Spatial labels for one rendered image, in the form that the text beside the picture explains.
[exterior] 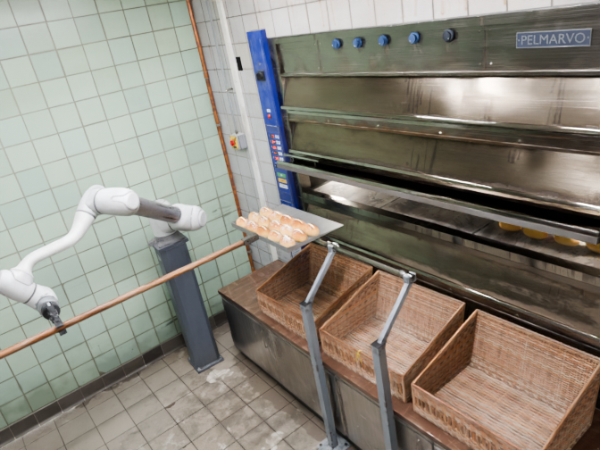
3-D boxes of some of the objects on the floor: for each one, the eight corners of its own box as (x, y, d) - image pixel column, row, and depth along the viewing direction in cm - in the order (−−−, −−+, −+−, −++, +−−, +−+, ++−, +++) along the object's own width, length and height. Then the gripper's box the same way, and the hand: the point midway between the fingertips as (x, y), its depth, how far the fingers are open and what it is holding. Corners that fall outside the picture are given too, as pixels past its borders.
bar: (291, 366, 344) (256, 211, 297) (443, 479, 247) (426, 276, 200) (254, 390, 328) (211, 231, 281) (400, 521, 231) (371, 312, 184)
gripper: (52, 290, 224) (64, 310, 206) (64, 320, 231) (78, 340, 213) (34, 298, 221) (45, 318, 202) (47, 327, 227) (60, 349, 209)
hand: (60, 327), depth 210 cm, fingers closed on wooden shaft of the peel, 3 cm apart
